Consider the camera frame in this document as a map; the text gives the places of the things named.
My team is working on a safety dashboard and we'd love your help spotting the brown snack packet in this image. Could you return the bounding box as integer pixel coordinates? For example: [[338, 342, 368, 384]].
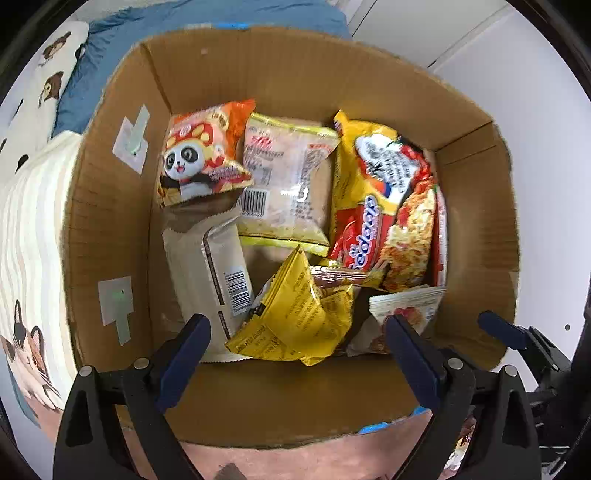
[[308, 265, 370, 291]]

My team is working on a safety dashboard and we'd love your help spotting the cardboard box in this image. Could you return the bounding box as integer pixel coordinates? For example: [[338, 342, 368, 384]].
[[62, 25, 521, 452]]

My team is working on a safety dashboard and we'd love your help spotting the yellow instant noodle packet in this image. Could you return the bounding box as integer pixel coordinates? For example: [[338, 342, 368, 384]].
[[327, 109, 438, 293]]

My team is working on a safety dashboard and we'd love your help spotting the clear yellow-edged snack packet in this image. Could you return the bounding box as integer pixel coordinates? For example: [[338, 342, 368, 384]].
[[236, 112, 341, 257]]

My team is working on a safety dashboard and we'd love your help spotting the beige snack packet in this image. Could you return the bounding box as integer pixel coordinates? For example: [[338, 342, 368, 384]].
[[161, 203, 256, 366]]

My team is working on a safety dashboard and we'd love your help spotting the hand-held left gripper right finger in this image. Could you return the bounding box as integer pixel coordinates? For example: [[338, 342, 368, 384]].
[[385, 314, 541, 480]]

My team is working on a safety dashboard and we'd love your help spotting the white bear-print pillow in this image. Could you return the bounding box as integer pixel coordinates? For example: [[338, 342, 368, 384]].
[[0, 20, 89, 172]]

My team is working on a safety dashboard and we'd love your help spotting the white pizza-print snack packet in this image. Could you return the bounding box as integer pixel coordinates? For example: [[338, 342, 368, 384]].
[[346, 285, 448, 357]]

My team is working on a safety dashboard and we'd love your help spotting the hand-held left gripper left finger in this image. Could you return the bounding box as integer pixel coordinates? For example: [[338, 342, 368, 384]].
[[53, 314, 212, 480]]

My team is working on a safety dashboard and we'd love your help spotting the white door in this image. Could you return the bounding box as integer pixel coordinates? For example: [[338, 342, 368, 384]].
[[347, 0, 514, 71]]

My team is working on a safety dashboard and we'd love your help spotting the yellow foil snack packet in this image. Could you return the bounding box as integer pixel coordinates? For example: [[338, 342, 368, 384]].
[[224, 244, 356, 367]]

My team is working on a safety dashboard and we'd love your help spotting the red and white snack packet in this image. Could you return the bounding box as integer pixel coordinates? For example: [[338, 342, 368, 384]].
[[434, 184, 450, 288]]

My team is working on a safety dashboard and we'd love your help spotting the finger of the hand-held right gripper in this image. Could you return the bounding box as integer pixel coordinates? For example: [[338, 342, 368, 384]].
[[478, 311, 574, 394]]

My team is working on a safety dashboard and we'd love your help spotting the blue pillow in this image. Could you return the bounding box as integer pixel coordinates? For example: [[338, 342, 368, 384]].
[[52, 0, 350, 140]]

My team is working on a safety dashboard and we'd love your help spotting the orange panda snack packet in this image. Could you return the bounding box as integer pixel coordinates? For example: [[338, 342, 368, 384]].
[[154, 98, 256, 209]]

